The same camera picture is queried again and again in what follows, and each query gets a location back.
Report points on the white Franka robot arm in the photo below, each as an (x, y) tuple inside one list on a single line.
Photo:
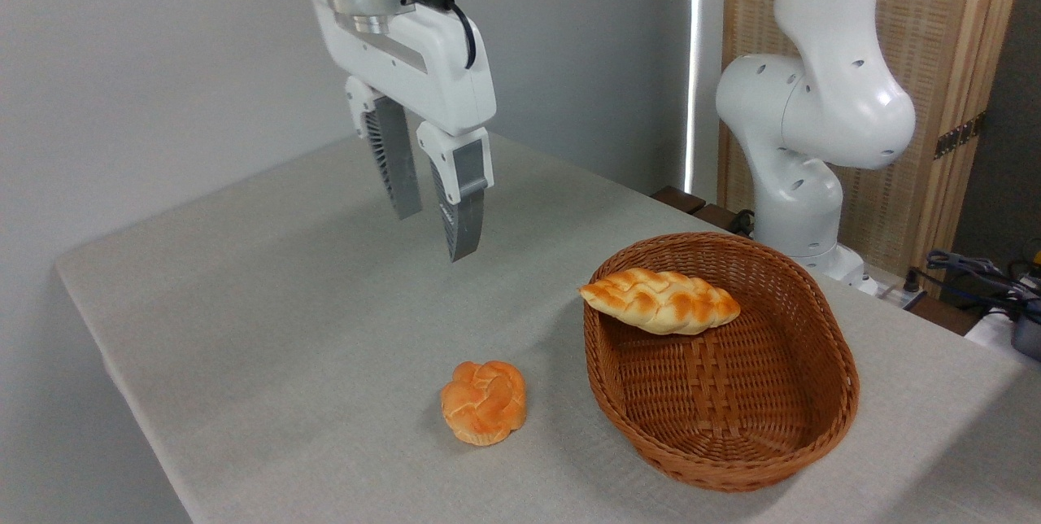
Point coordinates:
[(813, 101)]

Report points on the long braided bread loaf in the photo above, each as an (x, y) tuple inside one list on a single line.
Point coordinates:
[(659, 302)]

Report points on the round braided bread bun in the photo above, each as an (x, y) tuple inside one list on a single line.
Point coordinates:
[(484, 402)]

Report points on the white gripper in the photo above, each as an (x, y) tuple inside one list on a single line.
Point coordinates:
[(431, 68)]

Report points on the metal screen hinge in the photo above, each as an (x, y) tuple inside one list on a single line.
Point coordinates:
[(960, 136)]

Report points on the grey tablecloth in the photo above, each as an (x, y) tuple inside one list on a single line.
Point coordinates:
[(244, 304)]

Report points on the brown oval wicker basket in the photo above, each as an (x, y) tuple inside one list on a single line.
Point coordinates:
[(732, 418)]

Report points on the dark brown wooden furniture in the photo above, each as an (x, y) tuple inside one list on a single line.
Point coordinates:
[(683, 200)]

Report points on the bamboo folding screen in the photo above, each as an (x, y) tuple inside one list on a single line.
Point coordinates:
[(943, 19)]

